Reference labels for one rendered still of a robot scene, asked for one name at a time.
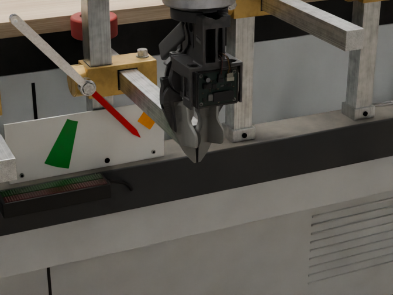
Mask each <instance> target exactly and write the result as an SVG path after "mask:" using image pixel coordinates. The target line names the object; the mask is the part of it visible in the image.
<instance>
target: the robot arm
mask: <svg viewBox="0 0 393 295"><path fill-rule="evenodd" d="M235 1H236V0H162V2H163V4H165V5H166V6H168V7H170V16H171V18H172V19H174V20H177V21H180V23H179V24H178V25H177V26H176V27H175V28H174V29H173V30H172V31H171V32H170V33H169V34H168V35H167V36H166V37H165V38H164V39H163V40H162V41H161V43H160V44H159V50H160V56H161V59H162V60H165V62H164V64H165V65H166V69H165V73H164V77H160V83H161V87H160V105H161V109H162V111H163V113H164V115H165V118H166V120H167V122H168V124H169V126H170V128H171V129H172V131H173V134H174V136H175V138H176V140H177V142H178V143H179V145H180V147H181V149H182V150H183V152H184V153H185V154H186V155H187V156H188V157H189V158H190V159H191V160H192V161H193V162H194V163H197V162H201V160H202V159H203V158H204V156H205V155H206V153H207V151H208V149H209V147H210V145H211V143H217V144H222V143H223V142H224V140H225V131H224V129H223V127H222V125H221V123H220V121H219V112H220V110H221V109H222V107H223V106H224V105H228V104H235V103H237V102H242V84H243V62H242V61H240V60H239V59H237V58H235V57H233V56H232V55H230V54H228V53H227V52H225V28H226V27H230V15H228V7H229V6H231V5H233V4H234V3H235ZM182 98H183V99H182ZM194 107H195V112H196V114H197V116H198V122H197V125H196V127H195V128H194V127H193V125H192V118H193V116H194Z"/></svg>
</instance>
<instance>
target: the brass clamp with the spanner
mask: <svg viewBox="0 0 393 295"><path fill-rule="evenodd" d="M136 55H137V53H129V54H121V55H115V56H112V64H107V65H103V66H94V67H90V66H89V65H88V64H87V63H86V62H85V61H84V60H79V61H78V64H75V65H71V66H72V67H73V68H74V70H75V71H76V72H77V73H78V74H79V75H80V76H81V77H82V78H84V77H88V78H90V79H91V80H92V81H93V82H94V83H95V84H96V92H98V93H99V94H100V95H101V96H102V97H108V96H113V95H120V94H124V93H123V92H122V91H121V90H120V89H119V71H123V70H131V69H137V70H139V71H140V72H141V73H142V74H143V75H144V76H146V77H147V78H148V79H149V80H150V81H151V82H153V83H154V84H155V85H156V86H157V60H156V59H155V58H154V57H152V56H151V55H149V54H148V55H149V57H148V58H145V59H140V58H137V57H136ZM67 82H68V87H69V90H70V93H71V95H72V96H73V97H80V96H84V95H82V94H81V93H80V91H79V90H78V87H77V85H78V84H77V83H76V82H75V81H74V80H73V79H72V78H71V77H69V76H68V75H67Z"/></svg>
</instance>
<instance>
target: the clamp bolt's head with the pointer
mask: <svg viewBox="0 0 393 295"><path fill-rule="evenodd" d="M94 90H95V89H94V85H93V83H85V84H84V85H83V87H82V91H83V93H84V94H91V93H92V92H93V91H94ZM92 96H93V97H94V98H95V99H96V100H97V101H98V102H99V103H100V104H101V105H102V106H103V107H104V108H105V109H106V110H107V111H108V112H110V113H111V114H112V115H113V116H114V117H115V118H116V119H117V120H118V121H119V122H120V123H121V124H122V125H123V126H124V127H125V128H126V129H127V130H128V131H129V132H131V133H132V134H133V135H135V136H138V137H140V135H139V133H138V131H137V129H136V128H135V127H134V126H132V125H131V124H130V123H129V122H128V121H127V120H126V119H125V118H124V117H123V116H122V115H121V114H120V113H119V112H118V111H117V110H116V109H115V108H114V107H113V106H112V105H111V104H109V103H108V102H107V101H106V100H105V99H104V98H103V97H102V96H101V95H100V94H99V93H98V92H96V91H95V93H94V94H92Z"/></svg>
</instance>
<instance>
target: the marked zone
mask: <svg viewBox="0 0 393 295"><path fill-rule="evenodd" d="M77 124H78V121H72V120H69V119H67V120H66V122H65V124H64V126H63V128H62V130H61V132H60V134H59V136H58V138H57V140H56V142H55V144H54V146H53V147H52V149H51V151H50V153H49V155H48V157H47V159H46V161H45V164H48V165H51V166H55V167H60V168H66V169H69V166H70V160H71V154H72V151H73V145H74V139H75V134H76V130H77Z"/></svg>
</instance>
